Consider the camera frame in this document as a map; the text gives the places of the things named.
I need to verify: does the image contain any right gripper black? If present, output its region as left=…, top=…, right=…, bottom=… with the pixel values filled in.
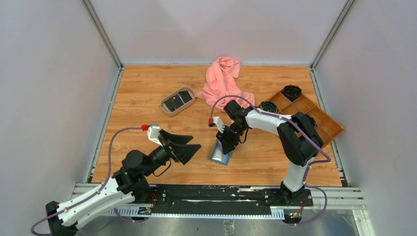
left=216, top=123, right=246, bottom=155

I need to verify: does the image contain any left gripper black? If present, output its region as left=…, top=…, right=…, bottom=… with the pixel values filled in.
left=143, top=129, right=202, bottom=177

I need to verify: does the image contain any blue leather card holder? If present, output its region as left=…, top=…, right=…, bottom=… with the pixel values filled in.
left=210, top=140, right=233, bottom=165

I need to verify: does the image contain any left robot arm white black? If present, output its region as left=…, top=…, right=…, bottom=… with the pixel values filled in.
left=46, top=124, right=202, bottom=236

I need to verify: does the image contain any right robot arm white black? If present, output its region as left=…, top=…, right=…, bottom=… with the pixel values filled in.
left=208, top=100, right=323, bottom=206

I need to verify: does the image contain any black card left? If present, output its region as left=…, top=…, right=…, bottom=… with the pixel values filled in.
left=163, top=96, right=183, bottom=112

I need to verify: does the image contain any black card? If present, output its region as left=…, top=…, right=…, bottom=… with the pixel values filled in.
left=178, top=90, right=192, bottom=104
left=163, top=96, right=183, bottom=112

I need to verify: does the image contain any black card right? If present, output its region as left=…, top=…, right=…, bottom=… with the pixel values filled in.
left=178, top=90, right=192, bottom=104

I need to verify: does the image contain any pink oval tray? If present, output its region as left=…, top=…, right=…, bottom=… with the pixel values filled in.
left=159, top=87, right=196, bottom=117

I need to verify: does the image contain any pink cloth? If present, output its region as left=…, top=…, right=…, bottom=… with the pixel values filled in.
left=196, top=57, right=255, bottom=111

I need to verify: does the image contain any wooden compartment tray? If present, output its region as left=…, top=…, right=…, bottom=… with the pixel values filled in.
left=268, top=91, right=344, bottom=147

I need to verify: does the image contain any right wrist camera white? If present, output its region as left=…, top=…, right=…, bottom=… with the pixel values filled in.
left=211, top=117, right=226, bottom=133

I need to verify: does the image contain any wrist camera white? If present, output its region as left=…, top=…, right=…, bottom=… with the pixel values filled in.
left=211, top=117, right=226, bottom=133
left=147, top=123, right=162, bottom=146

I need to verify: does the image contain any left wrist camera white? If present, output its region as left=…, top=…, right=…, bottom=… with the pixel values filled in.
left=147, top=123, right=162, bottom=146

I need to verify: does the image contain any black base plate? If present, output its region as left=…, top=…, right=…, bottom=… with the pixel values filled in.
left=133, top=184, right=313, bottom=215

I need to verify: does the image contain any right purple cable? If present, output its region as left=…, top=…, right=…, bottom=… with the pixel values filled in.
left=208, top=95, right=331, bottom=227

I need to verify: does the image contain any purple cable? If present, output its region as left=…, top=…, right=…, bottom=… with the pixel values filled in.
left=30, top=124, right=150, bottom=236
left=208, top=95, right=331, bottom=227

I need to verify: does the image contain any aluminium rail frame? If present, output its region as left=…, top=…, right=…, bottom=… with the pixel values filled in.
left=70, top=184, right=365, bottom=221

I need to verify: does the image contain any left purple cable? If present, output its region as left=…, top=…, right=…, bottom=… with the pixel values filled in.
left=30, top=124, right=150, bottom=236

